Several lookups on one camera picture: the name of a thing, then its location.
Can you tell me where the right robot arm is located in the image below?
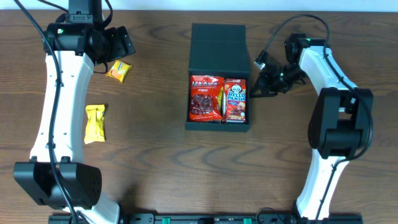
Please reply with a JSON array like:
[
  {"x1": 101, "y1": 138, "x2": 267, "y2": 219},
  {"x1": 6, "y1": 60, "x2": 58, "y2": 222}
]
[{"x1": 250, "y1": 34, "x2": 373, "y2": 223}]

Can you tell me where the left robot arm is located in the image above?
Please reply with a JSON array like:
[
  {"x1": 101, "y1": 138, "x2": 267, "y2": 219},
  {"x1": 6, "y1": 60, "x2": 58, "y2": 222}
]
[{"x1": 14, "y1": 0, "x2": 135, "y2": 223}]

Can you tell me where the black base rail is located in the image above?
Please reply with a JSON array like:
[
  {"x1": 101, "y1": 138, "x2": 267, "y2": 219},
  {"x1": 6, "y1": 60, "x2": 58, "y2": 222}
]
[{"x1": 48, "y1": 208, "x2": 364, "y2": 224}]

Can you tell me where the yellow Hacks candy bag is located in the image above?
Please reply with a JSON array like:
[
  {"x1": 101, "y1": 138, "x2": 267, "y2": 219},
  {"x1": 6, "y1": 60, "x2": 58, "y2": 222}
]
[{"x1": 217, "y1": 87, "x2": 223, "y2": 116}]

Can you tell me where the red Hacks candy bag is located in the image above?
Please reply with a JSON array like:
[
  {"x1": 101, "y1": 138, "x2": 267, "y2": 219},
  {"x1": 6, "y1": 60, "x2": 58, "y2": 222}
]
[{"x1": 188, "y1": 75, "x2": 224, "y2": 122}]

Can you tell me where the black cardboard box with lid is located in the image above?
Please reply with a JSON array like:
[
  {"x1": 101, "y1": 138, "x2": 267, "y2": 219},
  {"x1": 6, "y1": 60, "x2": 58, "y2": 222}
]
[{"x1": 185, "y1": 23, "x2": 251, "y2": 132}]

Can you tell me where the red Hello Panda box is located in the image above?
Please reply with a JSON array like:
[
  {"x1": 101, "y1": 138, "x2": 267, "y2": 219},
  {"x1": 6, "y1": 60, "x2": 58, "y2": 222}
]
[{"x1": 222, "y1": 78, "x2": 246, "y2": 123}]

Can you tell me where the yellow snack bar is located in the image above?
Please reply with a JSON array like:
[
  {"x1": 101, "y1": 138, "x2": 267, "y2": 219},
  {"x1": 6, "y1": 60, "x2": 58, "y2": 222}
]
[{"x1": 84, "y1": 105, "x2": 105, "y2": 144}]

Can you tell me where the small orange biscuit packet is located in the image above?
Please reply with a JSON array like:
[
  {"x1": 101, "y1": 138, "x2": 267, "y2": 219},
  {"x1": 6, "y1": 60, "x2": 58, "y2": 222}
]
[{"x1": 106, "y1": 60, "x2": 132, "y2": 83}]

